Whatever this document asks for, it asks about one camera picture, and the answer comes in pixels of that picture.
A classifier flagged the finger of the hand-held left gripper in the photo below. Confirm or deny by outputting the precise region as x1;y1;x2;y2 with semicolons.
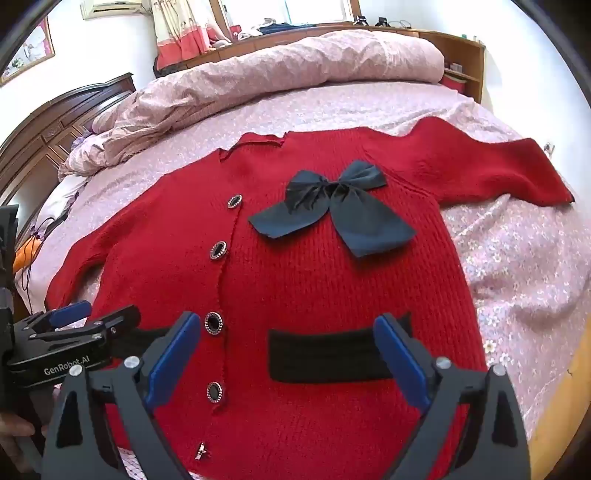
28;305;142;344
14;300;93;340

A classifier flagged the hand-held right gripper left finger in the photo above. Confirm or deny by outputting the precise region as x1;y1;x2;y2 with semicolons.
41;311;204;480

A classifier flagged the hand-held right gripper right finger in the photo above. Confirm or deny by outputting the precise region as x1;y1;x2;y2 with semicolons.
373;313;532;480

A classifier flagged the red knit cardigan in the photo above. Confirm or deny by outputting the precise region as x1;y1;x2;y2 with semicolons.
45;116;575;480

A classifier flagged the person's left hand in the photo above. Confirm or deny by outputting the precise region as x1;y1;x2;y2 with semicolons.
0;408;49;474

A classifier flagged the orange and white plush toy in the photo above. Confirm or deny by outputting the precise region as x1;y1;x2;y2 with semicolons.
13;235;40;273

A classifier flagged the white lilac pillow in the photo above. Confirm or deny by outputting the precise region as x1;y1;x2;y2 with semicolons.
16;175;88;278

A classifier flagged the pink floral bed sheet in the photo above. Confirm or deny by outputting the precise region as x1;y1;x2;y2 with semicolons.
14;83;591;444

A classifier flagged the dark wooden headboard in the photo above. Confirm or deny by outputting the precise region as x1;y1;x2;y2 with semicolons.
0;72;136;217

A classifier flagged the floral red-hem curtain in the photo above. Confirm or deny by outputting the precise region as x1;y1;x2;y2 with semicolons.
150;0;234;70

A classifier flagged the pink quilt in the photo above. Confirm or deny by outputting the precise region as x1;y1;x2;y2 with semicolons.
58;30;446;178

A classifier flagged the white air conditioner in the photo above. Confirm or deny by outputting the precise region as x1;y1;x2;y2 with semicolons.
81;0;151;19

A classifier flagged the wooden shelf cabinet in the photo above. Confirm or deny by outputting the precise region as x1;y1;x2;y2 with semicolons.
203;25;486;104

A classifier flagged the dark blue cloth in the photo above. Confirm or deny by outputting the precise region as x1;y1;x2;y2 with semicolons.
257;23;301;36

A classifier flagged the black cable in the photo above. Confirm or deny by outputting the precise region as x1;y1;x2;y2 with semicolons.
21;215;70;315

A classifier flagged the framed wall picture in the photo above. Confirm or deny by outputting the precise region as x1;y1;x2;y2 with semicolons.
0;16;56;86

